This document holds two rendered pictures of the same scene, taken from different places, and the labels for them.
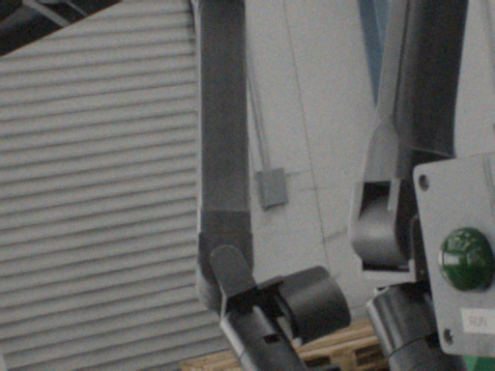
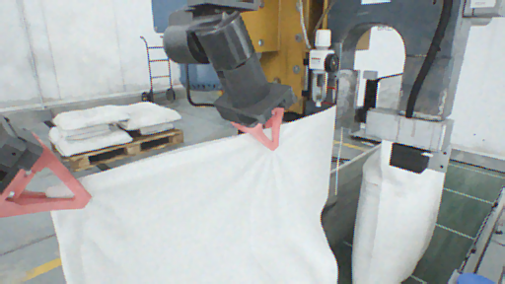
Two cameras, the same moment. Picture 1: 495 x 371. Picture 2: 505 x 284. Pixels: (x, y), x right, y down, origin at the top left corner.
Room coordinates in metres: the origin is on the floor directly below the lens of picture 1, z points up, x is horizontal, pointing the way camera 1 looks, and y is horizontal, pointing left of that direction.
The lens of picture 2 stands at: (1.06, 0.30, 1.21)
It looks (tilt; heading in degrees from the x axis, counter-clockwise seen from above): 19 degrees down; 254
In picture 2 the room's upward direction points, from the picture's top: straight up
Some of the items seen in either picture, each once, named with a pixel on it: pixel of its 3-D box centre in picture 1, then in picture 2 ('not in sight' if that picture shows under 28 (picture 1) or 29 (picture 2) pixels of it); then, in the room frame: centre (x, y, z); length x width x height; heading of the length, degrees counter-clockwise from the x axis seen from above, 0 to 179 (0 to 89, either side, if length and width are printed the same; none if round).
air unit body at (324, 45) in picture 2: not in sight; (324, 69); (0.73, -0.28, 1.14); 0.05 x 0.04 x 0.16; 118
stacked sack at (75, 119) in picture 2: not in sight; (92, 116); (1.76, -2.96, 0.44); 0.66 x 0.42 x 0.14; 25
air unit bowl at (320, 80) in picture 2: not in sight; (319, 87); (0.74, -0.28, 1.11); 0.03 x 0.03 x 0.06
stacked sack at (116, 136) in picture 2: not in sight; (94, 140); (1.78, -2.95, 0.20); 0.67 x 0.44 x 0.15; 28
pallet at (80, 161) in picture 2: not in sight; (118, 140); (1.60, -3.28, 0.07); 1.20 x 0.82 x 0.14; 28
